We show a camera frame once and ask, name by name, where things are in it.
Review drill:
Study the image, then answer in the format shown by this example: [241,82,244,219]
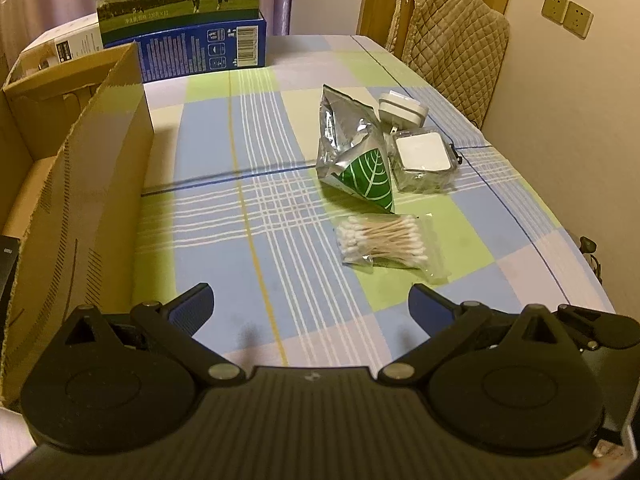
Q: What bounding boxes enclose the cotton swabs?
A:
[335,214,449,284]

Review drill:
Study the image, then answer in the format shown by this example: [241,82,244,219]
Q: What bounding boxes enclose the silver green tea bag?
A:
[316,84,395,214]

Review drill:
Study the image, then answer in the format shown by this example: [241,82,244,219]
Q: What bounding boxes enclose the black item in box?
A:
[0,235,21,311]

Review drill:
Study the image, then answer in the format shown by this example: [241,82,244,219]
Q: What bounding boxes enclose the checkered tablecloth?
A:
[0,34,616,461]

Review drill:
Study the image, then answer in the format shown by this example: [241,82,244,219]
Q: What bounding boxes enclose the brown cardboard box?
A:
[1,44,154,406]

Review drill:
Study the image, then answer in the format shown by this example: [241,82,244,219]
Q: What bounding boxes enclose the white power adapter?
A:
[378,91,428,131]

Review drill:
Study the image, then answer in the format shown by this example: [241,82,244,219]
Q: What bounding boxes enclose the quilted beige chair cover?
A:
[385,0,510,127]

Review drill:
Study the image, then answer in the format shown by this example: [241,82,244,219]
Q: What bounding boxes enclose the white product box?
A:
[6,13,103,84]

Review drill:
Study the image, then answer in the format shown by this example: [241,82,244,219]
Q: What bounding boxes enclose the blue milk carton box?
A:
[96,0,267,82]

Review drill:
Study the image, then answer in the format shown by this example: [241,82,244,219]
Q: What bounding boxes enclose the beige wall socket pair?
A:
[541,0,593,39]

